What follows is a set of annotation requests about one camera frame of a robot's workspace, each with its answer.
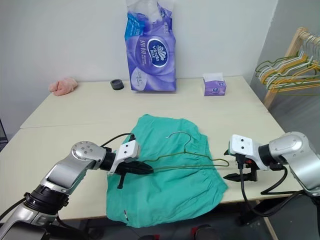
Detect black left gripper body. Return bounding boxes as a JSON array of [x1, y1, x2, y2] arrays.
[[116, 160, 141, 190]]

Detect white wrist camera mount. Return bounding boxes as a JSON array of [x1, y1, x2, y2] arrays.
[[228, 134, 270, 171], [107, 139, 140, 174]]

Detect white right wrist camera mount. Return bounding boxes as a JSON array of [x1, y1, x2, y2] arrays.
[[228, 134, 270, 171]]

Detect green shorts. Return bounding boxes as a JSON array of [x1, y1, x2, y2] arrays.
[[105, 114, 230, 228]]

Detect pink crumpled cloth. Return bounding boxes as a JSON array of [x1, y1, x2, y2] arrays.
[[48, 76, 79, 97]]

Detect green wire hanger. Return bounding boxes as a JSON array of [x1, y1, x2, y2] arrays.
[[266, 82, 320, 98], [254, 55, 305, 77], [143, 131, 230, 173]]

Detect black round cap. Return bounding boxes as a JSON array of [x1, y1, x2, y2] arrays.
[[110, 78, 125, 91]]

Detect small purple tissue pack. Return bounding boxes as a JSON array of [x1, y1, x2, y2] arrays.
[[202, 72, 228, 97]]

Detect dark rounded shape with red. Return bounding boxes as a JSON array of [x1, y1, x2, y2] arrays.
[[191, 223, 222, 240], [138, 233, 161, 240]]

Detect wooden clothes rack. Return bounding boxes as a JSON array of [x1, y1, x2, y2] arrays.
[[263, 26, 320, 111]]

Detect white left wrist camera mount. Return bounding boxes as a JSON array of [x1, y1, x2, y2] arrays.
[[107, 139, 140, 174]]

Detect yellow wire hanger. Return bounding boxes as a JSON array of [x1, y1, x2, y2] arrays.
[[259, 53, 320, 87]]

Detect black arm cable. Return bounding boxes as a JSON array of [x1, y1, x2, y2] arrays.
[[99, 132, 137, 148], [236, 156, 307, 217]]

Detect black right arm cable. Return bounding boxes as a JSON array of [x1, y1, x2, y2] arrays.
[[236, 156, 307, 217]]

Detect purple tissue multipack bag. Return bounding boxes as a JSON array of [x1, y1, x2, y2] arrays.
[[123, 0, 179, 94]]

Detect black metal frame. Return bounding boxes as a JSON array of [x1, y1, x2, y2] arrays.
[[0, 116, 8, 152]]

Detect white wire hanger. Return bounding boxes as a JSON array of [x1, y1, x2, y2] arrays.
[[258, 51, 320, 83]]

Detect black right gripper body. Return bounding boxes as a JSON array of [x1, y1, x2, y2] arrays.
[[234, 154, 259, 182]]

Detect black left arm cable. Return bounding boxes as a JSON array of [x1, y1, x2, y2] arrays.
[[99, 132, 137, 148]]

